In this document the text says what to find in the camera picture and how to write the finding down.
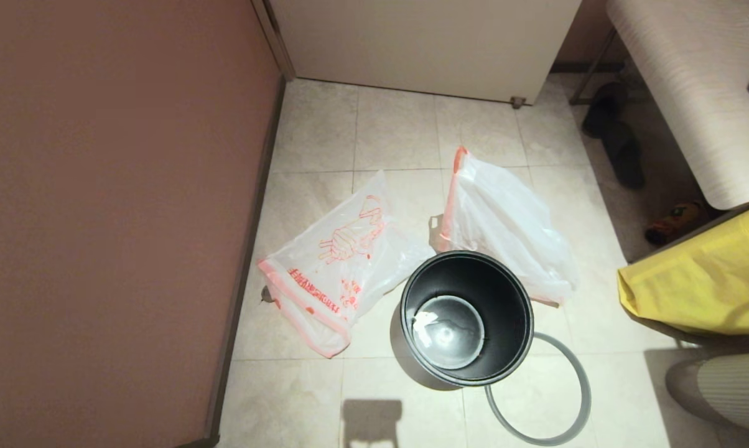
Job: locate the white red-printed trash bag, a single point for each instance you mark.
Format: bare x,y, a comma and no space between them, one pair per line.
505,224
325,267

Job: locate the black round trash bin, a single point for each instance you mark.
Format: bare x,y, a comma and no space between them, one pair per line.
505,298

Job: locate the yellow nonwoven bag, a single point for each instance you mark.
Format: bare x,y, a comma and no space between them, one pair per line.
704,286

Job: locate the white paper scrap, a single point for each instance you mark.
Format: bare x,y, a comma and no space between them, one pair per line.
424,322

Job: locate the small metal floor doorstop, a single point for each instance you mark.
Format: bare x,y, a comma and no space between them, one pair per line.
267,294

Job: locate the white door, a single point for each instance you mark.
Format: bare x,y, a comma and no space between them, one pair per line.
424,43

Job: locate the small metal door fitting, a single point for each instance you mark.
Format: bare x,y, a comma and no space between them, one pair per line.
518,101

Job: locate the black slipper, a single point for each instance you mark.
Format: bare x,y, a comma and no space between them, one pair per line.
604,109
626,158

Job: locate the light woodgrain table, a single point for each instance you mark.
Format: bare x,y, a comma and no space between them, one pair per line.
692,93

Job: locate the grey ribbed cushion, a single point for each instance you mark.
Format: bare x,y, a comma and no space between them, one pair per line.
729,392

